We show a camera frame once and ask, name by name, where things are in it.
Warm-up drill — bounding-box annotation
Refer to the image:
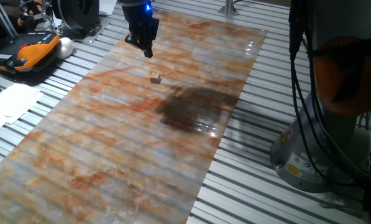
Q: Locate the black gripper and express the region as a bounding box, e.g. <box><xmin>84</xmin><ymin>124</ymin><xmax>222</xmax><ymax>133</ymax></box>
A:
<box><xmin>119</xmin><ymin>0</ymin><xmax>160</xmax><ymax>58</ymax></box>

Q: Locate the small wooden block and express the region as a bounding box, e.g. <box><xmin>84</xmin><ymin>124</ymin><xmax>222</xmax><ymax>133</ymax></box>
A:
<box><xmin>149</xmin><ymin>72</ymin><xmax>162</xmax><ymax>85</ymax></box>

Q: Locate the bystander hand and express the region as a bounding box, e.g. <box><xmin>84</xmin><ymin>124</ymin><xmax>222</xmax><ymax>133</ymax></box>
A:
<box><xmin>17</xmin><ymin>0</ymin><xmax>46</xmax><ymax>32</ymax></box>

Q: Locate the white paper sheet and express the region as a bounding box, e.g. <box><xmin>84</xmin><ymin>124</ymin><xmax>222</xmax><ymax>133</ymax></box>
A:
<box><xmin>98</xmin><ymin>0</ymin><xmax>117</xmax><ymax>16</ymax></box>

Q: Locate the black filament spool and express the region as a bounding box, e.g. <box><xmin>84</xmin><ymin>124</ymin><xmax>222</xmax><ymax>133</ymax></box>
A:
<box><xmin>50</xmin><ymin>0</ymin><xmax>100</xmax><ymax>32</ymax></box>

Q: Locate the white computer mouse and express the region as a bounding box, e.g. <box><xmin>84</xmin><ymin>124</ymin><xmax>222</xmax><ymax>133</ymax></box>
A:
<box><xmin>55</xmin><ymin>37</ymin><xmax>75</xmax><ymax>60</ymax></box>

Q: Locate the thin silver metal rod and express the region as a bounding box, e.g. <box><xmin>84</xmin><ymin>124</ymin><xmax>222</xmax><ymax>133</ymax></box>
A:
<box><xmin>42</xmin><ymin>9</ymin><xmax>63</xmax><ymax>34</ymax></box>

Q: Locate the orange marble pattern mat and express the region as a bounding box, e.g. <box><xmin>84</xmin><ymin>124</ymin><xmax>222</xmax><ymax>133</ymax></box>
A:
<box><xmin>0</xmin><ymin>8</ymin><xmax>268</xmax><ymax>224</ymax></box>

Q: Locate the orange black teach pendant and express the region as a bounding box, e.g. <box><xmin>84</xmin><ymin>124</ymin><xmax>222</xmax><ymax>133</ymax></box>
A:
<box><xmin>0</xmin><ymin>30</ymin><xmax>61</xmax><ymax>75</ymax></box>

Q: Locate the slanted aluminium profile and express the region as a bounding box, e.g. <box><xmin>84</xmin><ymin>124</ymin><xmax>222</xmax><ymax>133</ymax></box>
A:
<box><xmin>0</xmin><ymin>0</ymin><xmax>18</xmax><ymax>39</ymax></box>

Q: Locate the white paper towel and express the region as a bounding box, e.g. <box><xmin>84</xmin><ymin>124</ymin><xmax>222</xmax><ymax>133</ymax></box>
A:
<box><xmin>0</xmin><ymin>83</ymin><xmax>44</xmax><ymax>128</ymax></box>

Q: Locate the aluminium frame post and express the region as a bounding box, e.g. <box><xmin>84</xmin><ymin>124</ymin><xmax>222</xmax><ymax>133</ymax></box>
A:
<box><xmin>218</xmin><ymin>0</ymin><xmax>239</xmax><ymax>16</ymax></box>

